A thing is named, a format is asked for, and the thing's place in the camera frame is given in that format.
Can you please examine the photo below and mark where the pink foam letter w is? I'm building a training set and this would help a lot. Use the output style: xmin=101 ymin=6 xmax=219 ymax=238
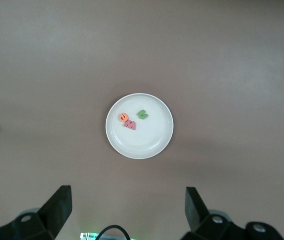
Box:
xmin=123 ymin=119 xmax=137 ymax=131

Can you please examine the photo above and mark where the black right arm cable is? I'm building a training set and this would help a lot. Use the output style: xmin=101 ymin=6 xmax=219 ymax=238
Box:
xmin=97 ymin=224 xmax=132 ymax=240

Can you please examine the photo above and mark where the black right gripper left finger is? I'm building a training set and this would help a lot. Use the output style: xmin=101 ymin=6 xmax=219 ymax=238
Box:
xmin=0 ymin=184 xmax=73 ymax=240

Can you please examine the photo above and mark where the brown paper table cover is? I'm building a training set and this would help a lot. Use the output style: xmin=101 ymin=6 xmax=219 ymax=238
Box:
xmin=0 ymin=0 xmax=284 ymax=240

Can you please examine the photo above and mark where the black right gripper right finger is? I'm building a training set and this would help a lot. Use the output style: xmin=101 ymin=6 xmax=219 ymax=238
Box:
xmin=181 ymin=186 xmax=284 ymax=240

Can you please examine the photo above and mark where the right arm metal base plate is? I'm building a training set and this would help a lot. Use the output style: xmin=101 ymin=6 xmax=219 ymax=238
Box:
xmin=80 ymin=231 xmax=132 ymax=240

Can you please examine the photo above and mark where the beige round plate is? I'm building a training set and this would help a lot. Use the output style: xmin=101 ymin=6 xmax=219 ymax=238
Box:
xmin=105 ymin=92 xmax=174 ymax=160

